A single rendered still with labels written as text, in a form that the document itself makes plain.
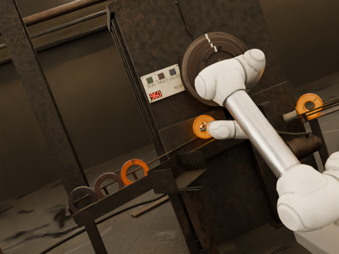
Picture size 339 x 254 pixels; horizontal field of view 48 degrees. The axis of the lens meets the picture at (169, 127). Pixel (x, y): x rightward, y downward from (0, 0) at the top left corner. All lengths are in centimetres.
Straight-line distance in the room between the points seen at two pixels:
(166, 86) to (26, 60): 281
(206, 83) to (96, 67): 704
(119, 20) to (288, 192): 164
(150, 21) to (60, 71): 609
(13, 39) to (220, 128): 352
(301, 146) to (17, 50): 366
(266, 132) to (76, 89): 724
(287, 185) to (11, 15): 430
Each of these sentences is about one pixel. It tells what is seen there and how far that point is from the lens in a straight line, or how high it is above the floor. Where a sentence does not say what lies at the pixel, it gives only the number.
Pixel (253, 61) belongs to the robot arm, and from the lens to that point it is 162.
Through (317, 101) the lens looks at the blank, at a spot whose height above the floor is 72.
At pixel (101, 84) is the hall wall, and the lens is 846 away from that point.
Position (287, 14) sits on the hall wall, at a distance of 963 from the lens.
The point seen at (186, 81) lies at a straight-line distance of 240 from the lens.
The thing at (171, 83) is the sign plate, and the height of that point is 113.
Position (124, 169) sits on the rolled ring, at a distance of 241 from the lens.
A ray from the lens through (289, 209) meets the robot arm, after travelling 135.
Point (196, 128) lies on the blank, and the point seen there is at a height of 81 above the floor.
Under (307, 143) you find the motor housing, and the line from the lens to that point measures 251.
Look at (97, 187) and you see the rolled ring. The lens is 243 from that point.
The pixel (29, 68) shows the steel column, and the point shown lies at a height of 190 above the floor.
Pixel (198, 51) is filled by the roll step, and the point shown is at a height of 126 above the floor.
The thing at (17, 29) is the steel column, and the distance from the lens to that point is 510.
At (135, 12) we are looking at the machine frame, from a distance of 258.
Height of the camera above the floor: 114
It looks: 6 degrees down
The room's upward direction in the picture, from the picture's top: 20 degrees counter-clockwise
